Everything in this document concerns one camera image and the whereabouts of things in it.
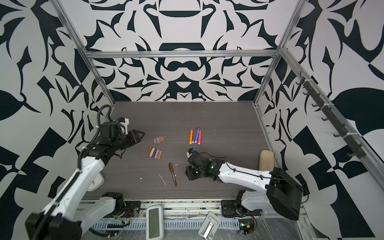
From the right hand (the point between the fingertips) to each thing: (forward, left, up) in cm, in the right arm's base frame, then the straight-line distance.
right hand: (187, 172), depth 80 cm
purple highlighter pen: (+26, -4, -6) cm, 27 cm away
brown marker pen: (+1, +8, -5) cm, 10 cm away
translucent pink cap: (+23, +16, -5) cm, 29 cm away
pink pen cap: (+13, +19, -5) cm, 24 cm away
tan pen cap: (+12, +17, -5) cm, 22 cm away
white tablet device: (-23, +14, -1) cm, 27 cm away
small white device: (-23, -10, -4) cm, 26 cm away
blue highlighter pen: (+23, -5, -6) cm, 25 cm away
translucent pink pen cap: (+24, +18, -5) cm, 30 cm away
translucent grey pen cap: (+22, +20, -6) cm, 30 cm away
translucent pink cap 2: (+22, +22, -5) cm, 31 cm away
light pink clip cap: (+15, +22, -5) cm, 27 cm away
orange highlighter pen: (+26, -2, -5) cm, 26 cm away
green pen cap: (+15, +21, -5) cm, 26 cm away
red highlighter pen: (+25, -8, -5) cm, 26 cm away
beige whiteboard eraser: (+9, -47, -8) cm, 48 cm away
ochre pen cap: (+16, +24, -5) cm, 29 cm away
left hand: (+15, +23, +16) cm, 32 cm away
